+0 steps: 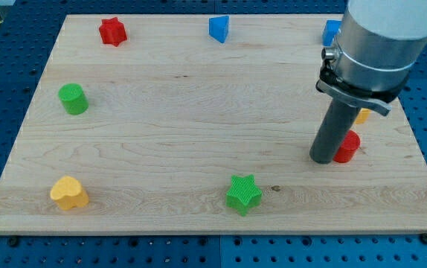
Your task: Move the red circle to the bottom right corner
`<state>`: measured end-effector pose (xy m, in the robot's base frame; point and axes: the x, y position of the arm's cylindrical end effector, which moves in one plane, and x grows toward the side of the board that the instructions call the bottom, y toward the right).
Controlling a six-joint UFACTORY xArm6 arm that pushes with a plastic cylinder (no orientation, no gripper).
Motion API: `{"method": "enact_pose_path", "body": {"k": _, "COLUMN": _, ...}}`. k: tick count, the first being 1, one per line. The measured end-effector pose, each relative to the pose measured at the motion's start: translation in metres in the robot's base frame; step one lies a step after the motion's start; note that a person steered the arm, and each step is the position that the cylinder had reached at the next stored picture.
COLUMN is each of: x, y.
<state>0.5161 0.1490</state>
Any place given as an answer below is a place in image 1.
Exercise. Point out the red cylinder block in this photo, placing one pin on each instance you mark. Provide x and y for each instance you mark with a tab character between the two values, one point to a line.
348	147

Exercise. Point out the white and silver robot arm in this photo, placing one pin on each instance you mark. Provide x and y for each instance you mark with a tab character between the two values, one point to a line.
379	41

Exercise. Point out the light wooden board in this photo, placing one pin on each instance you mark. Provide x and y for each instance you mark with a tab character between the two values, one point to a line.
173	114

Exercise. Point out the green star block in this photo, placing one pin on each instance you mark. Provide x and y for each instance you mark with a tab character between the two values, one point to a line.
243	194

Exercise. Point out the blue triangle block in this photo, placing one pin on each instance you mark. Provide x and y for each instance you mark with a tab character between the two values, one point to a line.
218	28

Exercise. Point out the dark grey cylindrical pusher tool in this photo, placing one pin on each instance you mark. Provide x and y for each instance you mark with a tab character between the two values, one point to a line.
336	123

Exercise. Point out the black clamp with silver lever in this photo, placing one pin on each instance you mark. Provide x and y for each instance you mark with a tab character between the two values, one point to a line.
351	95

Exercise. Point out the red star block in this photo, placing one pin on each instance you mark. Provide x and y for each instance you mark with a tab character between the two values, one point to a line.
112	31

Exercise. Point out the green cylinder block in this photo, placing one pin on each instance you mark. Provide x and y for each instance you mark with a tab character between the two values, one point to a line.
73	99

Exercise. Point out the yellow block behind tool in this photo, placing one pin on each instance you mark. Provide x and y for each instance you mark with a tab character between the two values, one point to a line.
362	116

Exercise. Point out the yellow heart block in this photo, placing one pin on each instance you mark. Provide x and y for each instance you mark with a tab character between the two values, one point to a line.
69	193

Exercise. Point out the blue block top right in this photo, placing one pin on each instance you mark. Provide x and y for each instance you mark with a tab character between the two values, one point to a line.
330	30

